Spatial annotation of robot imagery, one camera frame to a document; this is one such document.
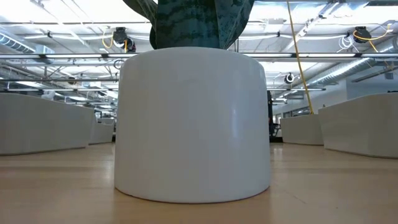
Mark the artificial plant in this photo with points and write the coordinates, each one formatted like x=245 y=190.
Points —
x=192 y=124

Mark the black machine with orange parts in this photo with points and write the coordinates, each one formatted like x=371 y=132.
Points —
x=271 y=118

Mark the grey ventilation duct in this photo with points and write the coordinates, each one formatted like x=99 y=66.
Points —
x=15 y=45

